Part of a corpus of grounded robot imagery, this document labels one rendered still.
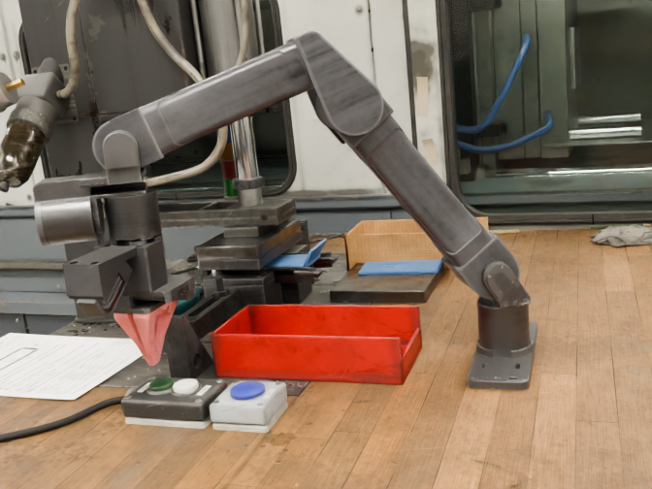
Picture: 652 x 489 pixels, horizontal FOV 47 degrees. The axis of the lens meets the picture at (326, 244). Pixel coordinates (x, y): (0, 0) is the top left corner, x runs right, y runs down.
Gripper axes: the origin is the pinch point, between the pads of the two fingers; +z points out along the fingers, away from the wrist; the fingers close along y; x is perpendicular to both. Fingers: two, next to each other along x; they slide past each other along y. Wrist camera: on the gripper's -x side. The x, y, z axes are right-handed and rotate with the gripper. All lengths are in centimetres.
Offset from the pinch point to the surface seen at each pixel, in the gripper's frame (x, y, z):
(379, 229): 70, 10, 1
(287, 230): 37.8, 3.0, -6.2
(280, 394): 1.4, 15.0, 4.4
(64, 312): 99, -93, 32
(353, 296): 40.4, 12.4, 5.4
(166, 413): -3.3, 2.8, 5.4
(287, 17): 99, -17, -42
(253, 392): -1.0, 12.9, 3.1
